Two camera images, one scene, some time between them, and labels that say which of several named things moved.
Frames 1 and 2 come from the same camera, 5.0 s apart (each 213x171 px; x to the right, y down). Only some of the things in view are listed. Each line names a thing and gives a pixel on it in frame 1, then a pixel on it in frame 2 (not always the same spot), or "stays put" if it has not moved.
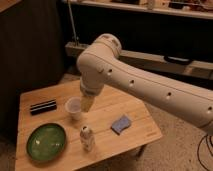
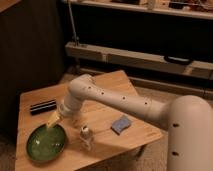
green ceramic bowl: x=46 y=142 stays put
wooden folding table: x=55 y=132 stays put
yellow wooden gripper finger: x=86 y=103 to x=55 y=117
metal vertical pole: x=72 y=19 stays put
